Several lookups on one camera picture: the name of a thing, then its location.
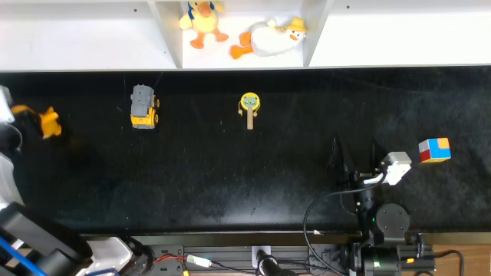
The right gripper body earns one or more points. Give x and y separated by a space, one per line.
354 177

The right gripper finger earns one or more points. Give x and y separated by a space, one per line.
376 155
338 159

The many-coloured puzzle cube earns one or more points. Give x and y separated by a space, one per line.
434 150

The yellow rattle drum toy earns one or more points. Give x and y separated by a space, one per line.
250 102

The grey and yellow toy truck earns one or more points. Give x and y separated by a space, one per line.
142 107

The yellow rubber duck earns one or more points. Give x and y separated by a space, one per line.
51 122

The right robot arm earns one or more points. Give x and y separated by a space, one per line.
391 220

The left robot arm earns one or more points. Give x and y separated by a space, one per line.
38 237

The white plush duck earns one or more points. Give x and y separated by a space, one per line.
272 40

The yellow plush duck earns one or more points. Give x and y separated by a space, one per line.
204 21

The white shelf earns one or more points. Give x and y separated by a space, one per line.
96 42

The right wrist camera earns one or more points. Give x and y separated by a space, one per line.
397 166

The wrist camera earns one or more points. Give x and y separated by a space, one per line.
397 166
4 105

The mounting rail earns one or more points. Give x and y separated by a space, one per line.
230 256

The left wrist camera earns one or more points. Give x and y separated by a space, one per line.
4 105

